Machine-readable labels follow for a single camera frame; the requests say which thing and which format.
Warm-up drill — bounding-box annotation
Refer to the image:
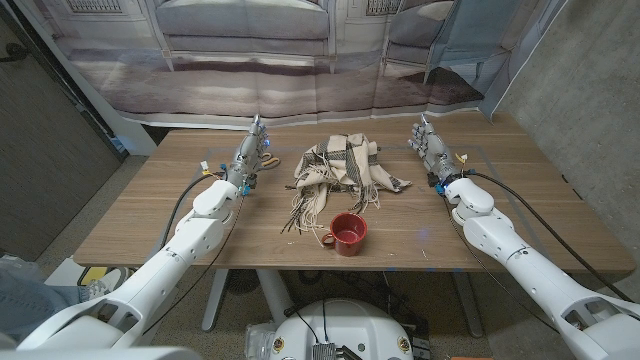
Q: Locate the white robot torso base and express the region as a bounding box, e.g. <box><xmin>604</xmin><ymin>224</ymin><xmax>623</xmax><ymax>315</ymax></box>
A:
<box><xmin>269</xmin><ymin>298</ymin><xmax>415</xmax><ymax>360</ymax></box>

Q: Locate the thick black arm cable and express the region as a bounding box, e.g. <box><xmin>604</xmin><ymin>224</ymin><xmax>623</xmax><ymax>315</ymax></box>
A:
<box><xmin>158</xmin><ymin>172</ymin><xmax>229</xmax><ymax>251</ymax></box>
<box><xmin>464</xmin><ymin>170</ymin><xmax>637</xmax><ymax>304</ymax></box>

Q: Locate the white table column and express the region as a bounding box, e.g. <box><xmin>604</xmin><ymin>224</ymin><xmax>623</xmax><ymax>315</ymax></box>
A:
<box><xmin>255</xmin><ymin>269</ymin><xmax>295</xmax><ymax>326</ymax></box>

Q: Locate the yellow black floor item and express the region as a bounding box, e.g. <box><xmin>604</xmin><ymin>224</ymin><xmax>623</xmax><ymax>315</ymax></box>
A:
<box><xmin>77</xmin><ymin>266</ymin><xmax>110</xmax><ymax>287</ymax></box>

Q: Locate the beige plaid fringed scarf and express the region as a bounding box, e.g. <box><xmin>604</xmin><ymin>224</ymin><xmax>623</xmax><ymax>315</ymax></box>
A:
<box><xmin>280</xmin><ymin>132</ymin><xmax>414</xmax><ymax>249</ymax></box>

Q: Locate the person leg in jeans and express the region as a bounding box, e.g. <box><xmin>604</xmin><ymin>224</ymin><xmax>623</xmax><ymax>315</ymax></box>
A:
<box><xmin>0</xmin><ymin>267</ymin><xmax>84</xmax><ymax>346</ymax></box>

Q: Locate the white sneaker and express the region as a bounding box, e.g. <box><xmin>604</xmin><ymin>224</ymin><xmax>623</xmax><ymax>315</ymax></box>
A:
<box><xmin>79</xmin><ymin>268</ymin><xmax>126</xmax><ymax>301</ymax></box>

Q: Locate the clear plastic container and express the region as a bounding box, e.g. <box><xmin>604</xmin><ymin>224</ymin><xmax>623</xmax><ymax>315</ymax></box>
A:
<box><xmin>243</xmin><ymin>322</ymin><xmax>277</xmax><ymax>359</ymax></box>

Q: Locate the red ceramic mug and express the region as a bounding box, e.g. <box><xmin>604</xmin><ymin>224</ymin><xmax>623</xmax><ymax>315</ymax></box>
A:
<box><xmin>321</xmin><ymin>212</ymin><xmax>369</xmax><ymax>258</ymax></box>

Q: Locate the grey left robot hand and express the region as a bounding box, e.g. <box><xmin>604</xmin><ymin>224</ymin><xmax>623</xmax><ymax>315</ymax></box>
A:
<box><xmin>227</xmin><ymin>113</ymin><xmax>272</xmax><ymax>194</ymax></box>

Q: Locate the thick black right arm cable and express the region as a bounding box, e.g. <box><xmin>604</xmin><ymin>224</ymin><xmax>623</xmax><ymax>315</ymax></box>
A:
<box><xmin>464</xmin><ymin>170</ymin><xmax>637</xmax><ymax>304</ymax></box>

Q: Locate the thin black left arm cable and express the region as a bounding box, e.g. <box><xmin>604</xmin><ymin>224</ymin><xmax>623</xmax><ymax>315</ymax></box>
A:
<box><xmin>142</xmin><ymin>197</ymin><xmax>246</xmax><ymax>335</ymax></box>

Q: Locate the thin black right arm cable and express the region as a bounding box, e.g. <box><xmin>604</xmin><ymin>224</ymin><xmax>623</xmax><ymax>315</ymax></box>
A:
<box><xmin>441</xmin><ymin>195</ymin><xmax>560</xmax><ymax>333</ymax></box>

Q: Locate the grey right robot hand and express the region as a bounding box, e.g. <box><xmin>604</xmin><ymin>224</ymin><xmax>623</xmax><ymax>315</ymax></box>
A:
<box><xmin>407</xmin><ymin>113</ymin><xmax>464</xmax><ymax>188</ymax></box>

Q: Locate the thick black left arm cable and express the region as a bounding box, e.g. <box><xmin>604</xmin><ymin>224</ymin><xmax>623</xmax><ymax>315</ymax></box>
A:
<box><xmin>158</xmin><ymin>172</ymin><xmax>229</xmax><ymax>251</ymax></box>

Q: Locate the white table leg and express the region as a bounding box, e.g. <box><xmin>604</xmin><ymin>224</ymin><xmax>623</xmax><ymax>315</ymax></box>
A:
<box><xmin>451</xmin><ymin>272</ymin><xmax>485</xmax><ymax>339</ymax></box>
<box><xmin>201</xmin><ymin>269</ymin><xmax>231</xmax><ymax>334</ymax></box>

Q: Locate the printed room backdrop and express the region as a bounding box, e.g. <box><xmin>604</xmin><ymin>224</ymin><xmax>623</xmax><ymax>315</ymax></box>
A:
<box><xmin>14</xmin><ymin>0</ymin><xmax>571</xmax><ymax>130</ymax></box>

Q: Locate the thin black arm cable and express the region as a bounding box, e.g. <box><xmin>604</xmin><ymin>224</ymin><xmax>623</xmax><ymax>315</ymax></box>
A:
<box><xmin>142</xmin><ymin>197</ymin><xmax>246</xmax><ymax>335</ymax></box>
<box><xmin>441</xmin><ymin>195</ymin><xmax>560</xmax><ymax>333</ymax></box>

